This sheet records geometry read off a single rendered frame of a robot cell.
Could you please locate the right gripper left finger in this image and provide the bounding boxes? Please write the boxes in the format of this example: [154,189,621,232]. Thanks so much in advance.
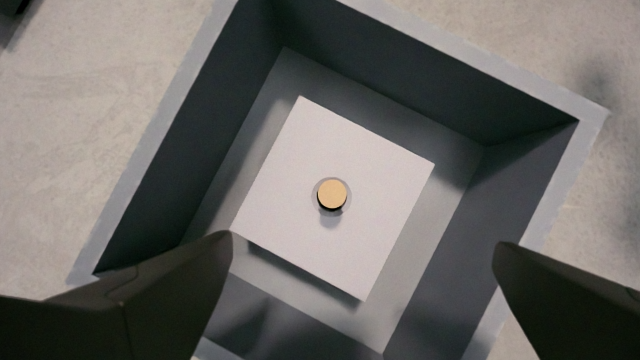
[0,230,234,360]

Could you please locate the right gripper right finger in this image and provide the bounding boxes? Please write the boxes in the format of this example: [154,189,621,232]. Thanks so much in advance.
[491,241,640,360]

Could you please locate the light grey square plate with hole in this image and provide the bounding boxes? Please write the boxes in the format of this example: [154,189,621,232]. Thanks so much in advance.
[230,96,435,302]

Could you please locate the dark grey open box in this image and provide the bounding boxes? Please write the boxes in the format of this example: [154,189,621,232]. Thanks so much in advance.
[64,0,610,360]

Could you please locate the wooden peg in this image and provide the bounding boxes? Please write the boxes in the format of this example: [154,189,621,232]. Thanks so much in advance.
[319,180,347,208]

